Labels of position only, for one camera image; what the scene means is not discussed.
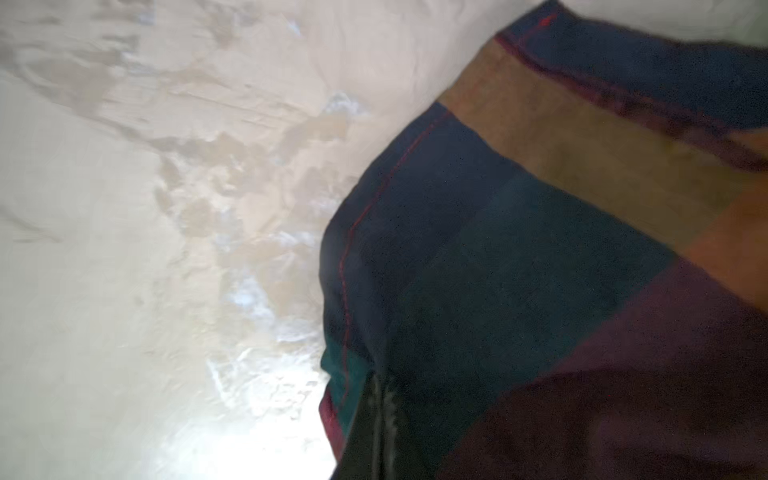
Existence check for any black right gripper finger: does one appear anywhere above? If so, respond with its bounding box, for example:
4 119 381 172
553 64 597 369
332 373 420 479

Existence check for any multicolour plaid long sleeve shirt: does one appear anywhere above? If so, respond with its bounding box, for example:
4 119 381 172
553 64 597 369
320 1 767 479

